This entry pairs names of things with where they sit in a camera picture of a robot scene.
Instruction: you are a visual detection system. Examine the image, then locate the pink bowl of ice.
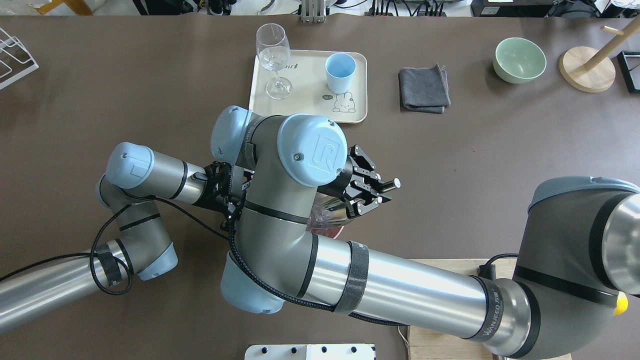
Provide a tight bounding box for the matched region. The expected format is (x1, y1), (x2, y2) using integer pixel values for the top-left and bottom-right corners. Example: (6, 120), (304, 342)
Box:
(306, 222), (345, 239)

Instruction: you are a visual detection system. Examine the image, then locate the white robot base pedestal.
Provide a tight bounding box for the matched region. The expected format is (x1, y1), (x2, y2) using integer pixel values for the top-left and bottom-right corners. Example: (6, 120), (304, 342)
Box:
(244, 343), (377, 360)

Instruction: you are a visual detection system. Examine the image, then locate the mint green bowl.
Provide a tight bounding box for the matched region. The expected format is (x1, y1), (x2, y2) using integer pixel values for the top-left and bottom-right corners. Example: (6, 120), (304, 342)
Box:
(493, 38), (547, 84)

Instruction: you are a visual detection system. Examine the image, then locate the cream serving tray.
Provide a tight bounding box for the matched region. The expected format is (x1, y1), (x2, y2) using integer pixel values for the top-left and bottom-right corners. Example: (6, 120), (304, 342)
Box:
(247, 49), (368, 124)

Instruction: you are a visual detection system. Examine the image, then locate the clear wine glass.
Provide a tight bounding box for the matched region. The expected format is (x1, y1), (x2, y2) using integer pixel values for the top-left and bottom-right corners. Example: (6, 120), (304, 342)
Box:
(255, 23), (293, 100)

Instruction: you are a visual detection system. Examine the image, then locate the light blue cup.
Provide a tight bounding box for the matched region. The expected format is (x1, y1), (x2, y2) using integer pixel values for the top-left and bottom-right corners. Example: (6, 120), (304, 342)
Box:
(325, 52), (357, 94)

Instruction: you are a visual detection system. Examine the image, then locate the wooden cup tree stand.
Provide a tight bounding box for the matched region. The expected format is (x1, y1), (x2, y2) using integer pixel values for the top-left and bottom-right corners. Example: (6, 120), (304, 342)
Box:
(558, 17), (640, 93)

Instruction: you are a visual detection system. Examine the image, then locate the white dish rack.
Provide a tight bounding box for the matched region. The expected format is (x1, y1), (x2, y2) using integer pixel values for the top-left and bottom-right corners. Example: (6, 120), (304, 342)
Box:
(0, 28), (39, 89)

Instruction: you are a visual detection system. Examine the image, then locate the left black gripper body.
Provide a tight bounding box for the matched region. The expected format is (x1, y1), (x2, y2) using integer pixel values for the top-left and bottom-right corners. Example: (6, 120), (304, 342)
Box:
(190, 161), (254, 217)

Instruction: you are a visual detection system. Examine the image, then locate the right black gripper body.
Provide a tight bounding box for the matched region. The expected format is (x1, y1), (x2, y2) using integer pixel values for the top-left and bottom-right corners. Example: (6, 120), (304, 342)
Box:
(318, 145), (393, 219)

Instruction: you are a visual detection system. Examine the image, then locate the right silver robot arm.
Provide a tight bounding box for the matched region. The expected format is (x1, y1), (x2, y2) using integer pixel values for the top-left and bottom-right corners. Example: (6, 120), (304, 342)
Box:
(210, 105), (639, 360)

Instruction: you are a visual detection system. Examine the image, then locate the bamboo cutting board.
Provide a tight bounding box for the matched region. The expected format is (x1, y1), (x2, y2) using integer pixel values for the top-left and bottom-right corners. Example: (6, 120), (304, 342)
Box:
(406, 258), (572, 360)

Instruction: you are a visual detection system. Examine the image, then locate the yellow lemon right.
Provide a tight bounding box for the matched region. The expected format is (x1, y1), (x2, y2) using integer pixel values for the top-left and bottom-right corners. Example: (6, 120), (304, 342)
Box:
(614, 291), (629, 316)

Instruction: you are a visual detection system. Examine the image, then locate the black glass holder tray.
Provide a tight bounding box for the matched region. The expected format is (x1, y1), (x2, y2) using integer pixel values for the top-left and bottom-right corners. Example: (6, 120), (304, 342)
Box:
(616, 50), (640, 94)

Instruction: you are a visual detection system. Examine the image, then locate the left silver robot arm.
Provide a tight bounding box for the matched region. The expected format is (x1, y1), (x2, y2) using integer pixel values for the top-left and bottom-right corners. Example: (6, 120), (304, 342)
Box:
(1, 142), (253, 333)

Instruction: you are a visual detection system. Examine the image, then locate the grey folded cloth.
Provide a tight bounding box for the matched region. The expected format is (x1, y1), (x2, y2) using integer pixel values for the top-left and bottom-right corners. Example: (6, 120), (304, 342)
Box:
(398, 63), (451, 114)

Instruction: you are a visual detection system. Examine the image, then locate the metal ice scoop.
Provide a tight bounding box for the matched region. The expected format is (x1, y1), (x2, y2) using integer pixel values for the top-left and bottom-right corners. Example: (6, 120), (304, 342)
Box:
(307, 177), (402, 226)

